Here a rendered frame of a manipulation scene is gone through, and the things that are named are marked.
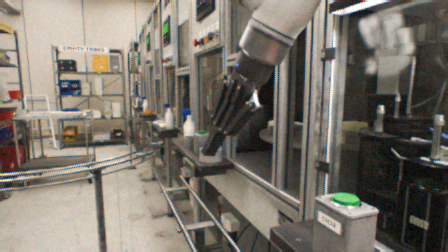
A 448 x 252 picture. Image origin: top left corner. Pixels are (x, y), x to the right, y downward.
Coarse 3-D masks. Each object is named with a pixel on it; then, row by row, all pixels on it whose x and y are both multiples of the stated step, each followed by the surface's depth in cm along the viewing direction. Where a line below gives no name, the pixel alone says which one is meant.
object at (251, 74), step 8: (240, 56) 53; (240, 64) 53; (248, 64) 52; (256, 64) 52; (232, 72) 59; (240, 72) 53; (248, 72) 52; (256, 72) 52; (264, 72) 53; (240, 80) 56; (248, 80) 54; (256, 80) 53; (264, 80) 54; (248, 88) 54; (256, 88) 54; (240, 96) 56; (248, 96) 54
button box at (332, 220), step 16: (320, 208) 47; (336, 208) 43; (352, 208) 43; (368, 208) 43; (320, 224) 47; (336, 224) 43; (352, 224) 41; (368, 224) 43; (320, 240) 47; (336, 240) 44; (352, 240) 42; (368, 240) 43
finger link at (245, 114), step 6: (252, 102) 53; (246, 108) 54; (252, 108) 53; (240, 114) 55; (246, 114) 55; (252, 114) 56; (234, 120) 56; (240, 120) 56; (246, 120) 56; (228, 126) 58; (234, 126) 57; (240, 126) 57; (228, 132) 58; (234, 132) 58
